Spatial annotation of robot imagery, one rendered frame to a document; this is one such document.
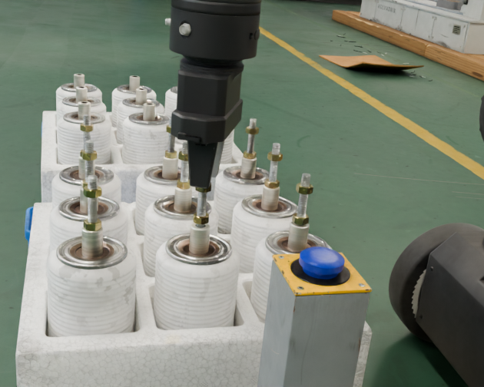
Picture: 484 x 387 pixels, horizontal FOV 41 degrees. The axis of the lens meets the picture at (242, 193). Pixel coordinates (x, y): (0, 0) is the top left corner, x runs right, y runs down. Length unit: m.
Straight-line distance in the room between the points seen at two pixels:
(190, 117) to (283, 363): 0.24
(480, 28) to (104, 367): 3.52
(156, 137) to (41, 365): 0.60
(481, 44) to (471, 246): 3.11
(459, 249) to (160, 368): 0.47
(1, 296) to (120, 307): 0.46
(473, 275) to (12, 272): 0.77
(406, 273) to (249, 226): 0.30
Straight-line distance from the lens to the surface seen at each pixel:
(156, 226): 0.82
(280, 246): 0.76
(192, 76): 0.64
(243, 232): 0.85
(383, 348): 1.08
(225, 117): 0.64
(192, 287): 0.71
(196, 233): 0.72
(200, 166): 0.68
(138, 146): 1.21
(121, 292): 0.72
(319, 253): 0.59
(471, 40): 4.00
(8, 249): 1.30
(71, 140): 1.20
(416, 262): 1.03
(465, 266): 0.96
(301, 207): 0.75
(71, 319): 0.72
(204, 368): 0.74
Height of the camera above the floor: 0.59
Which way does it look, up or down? 21 degrees down
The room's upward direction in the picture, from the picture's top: 6 degrees clockwise
